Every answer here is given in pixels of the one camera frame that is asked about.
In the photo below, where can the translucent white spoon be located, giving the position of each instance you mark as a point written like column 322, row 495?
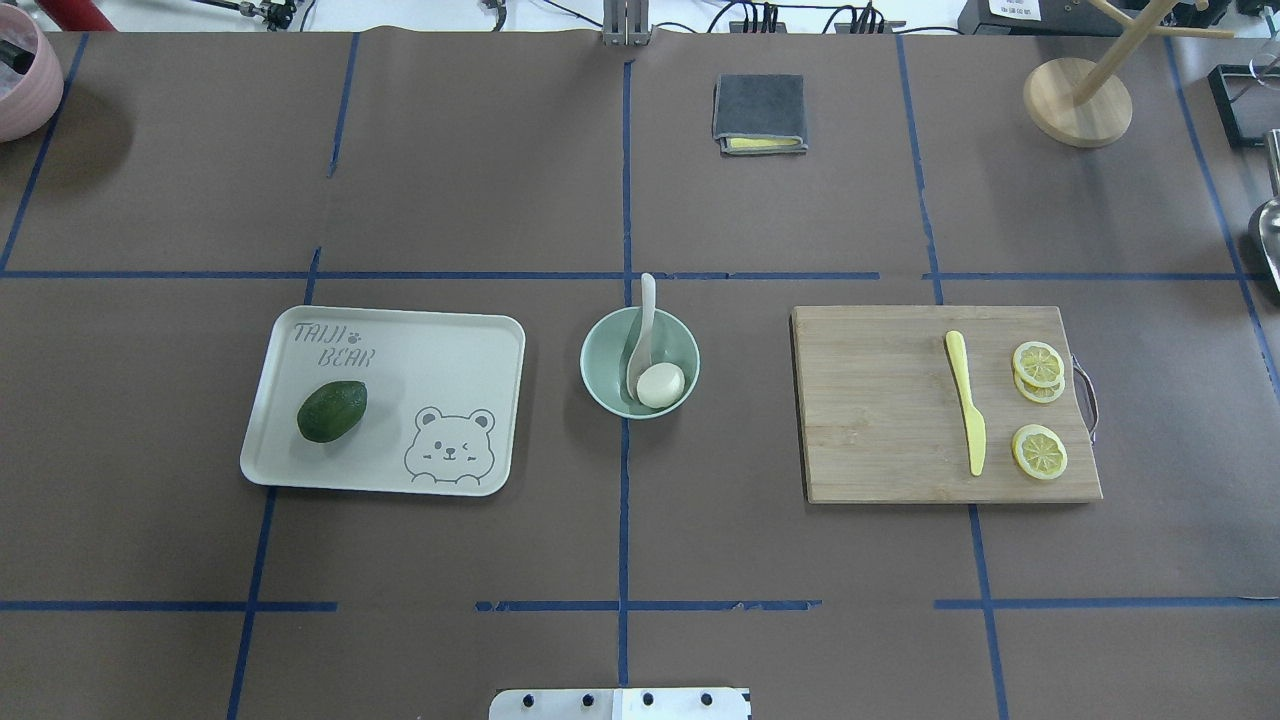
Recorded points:
column 640, row 358

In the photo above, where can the white steamed bun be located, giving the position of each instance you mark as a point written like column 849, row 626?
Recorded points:
column 662, row 385

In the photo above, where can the light green bowl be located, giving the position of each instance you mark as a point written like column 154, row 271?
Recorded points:
column 608, row 345

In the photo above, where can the pink bowl of ice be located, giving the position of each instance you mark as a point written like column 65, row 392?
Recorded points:
column 32, row 81

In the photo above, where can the white bear tray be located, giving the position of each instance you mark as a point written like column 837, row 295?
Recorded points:
column 442, row 401

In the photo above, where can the yellow sponge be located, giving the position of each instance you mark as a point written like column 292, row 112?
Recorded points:
column 749, row 146

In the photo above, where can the bamboo cutting board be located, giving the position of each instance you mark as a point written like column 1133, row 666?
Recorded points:
column 881, row 418

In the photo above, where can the grey folded cloth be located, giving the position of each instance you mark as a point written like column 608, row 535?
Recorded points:
column 760, row 106

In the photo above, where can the green avocado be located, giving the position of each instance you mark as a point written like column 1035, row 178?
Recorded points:
column 332, row 410

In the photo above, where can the yellow plastic knife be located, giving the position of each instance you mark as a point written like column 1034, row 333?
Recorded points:
column 974, row 421

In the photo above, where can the lemon slice partly hidden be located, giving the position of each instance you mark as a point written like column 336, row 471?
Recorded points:
column 1039, row 394

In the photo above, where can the lemon slice top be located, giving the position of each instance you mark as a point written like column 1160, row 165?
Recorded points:
column 1039, row 452

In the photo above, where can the wooden mug tree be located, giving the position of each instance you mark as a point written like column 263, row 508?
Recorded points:
column 1081, row 102

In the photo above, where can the metal ice scoop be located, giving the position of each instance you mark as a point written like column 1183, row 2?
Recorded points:
column 1265, row 219

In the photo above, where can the dark tray with glasses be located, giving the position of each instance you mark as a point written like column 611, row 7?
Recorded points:
column 1248, row 107

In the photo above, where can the red cylinder bottle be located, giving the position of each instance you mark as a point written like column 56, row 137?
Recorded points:
column 76, row 15

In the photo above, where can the aluminium frame post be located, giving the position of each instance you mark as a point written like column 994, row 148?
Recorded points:
column 626, row 23

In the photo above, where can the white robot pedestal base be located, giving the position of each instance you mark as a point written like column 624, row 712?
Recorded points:
column 623, row 703

